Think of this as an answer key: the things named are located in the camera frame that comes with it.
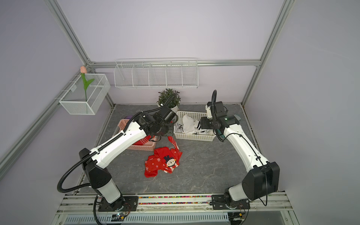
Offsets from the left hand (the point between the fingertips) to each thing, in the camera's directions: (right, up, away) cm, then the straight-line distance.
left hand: (170, 132), depth 76 cm
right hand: (+20, +6, +7) cm, 22 cm away
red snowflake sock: (+3, -15, +15) cm, 22 cm away
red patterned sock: (-10, -20, +11) cm, 24 cm away
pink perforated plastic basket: (-14, -10, +12) cm, 21 cm away
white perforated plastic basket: (+22, -5, +18) cm, 29 cm away
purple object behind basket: (-38, +8, +37) cm, 53 cm away
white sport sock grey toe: (+17, +2, +22) cm, 28 cm away
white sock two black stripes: (+10, +4, +23) cm, 25 cm away
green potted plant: (0, +18, +24) cm, 30 cm away
